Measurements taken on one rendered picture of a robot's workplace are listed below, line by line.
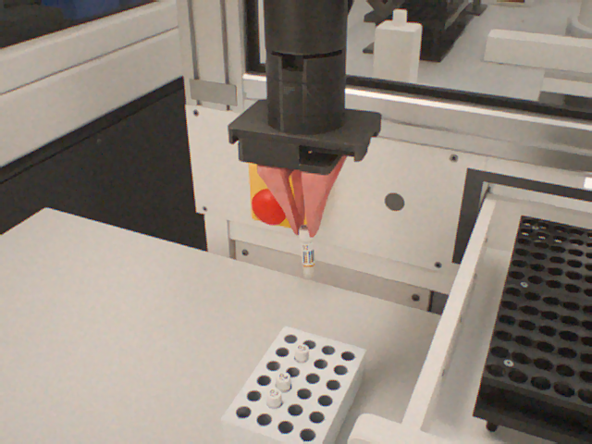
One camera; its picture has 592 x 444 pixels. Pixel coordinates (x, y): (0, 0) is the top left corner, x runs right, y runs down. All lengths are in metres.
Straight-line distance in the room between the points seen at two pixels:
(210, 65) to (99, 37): 0.44
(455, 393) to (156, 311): 0.34
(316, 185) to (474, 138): 0.20
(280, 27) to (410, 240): 0.32
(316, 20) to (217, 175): 0.36
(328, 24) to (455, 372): 0.28
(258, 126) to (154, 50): 0.78
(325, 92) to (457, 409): 0.25
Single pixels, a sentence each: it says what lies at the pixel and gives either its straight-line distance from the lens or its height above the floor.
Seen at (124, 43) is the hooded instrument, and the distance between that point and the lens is 1.12.
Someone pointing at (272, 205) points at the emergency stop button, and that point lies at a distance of 0.59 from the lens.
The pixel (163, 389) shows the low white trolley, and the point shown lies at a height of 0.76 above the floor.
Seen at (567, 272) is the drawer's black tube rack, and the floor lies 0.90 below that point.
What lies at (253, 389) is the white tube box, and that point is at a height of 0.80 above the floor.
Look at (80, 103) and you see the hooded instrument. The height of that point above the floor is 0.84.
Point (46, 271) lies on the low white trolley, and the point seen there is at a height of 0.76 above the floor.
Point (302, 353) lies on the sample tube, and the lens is 0.53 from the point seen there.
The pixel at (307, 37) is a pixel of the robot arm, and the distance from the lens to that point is 0.39.
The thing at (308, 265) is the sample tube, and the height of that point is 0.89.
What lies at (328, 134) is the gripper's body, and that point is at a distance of 0.41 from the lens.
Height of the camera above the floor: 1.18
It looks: 31 degrees down
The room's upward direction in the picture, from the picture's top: straight up
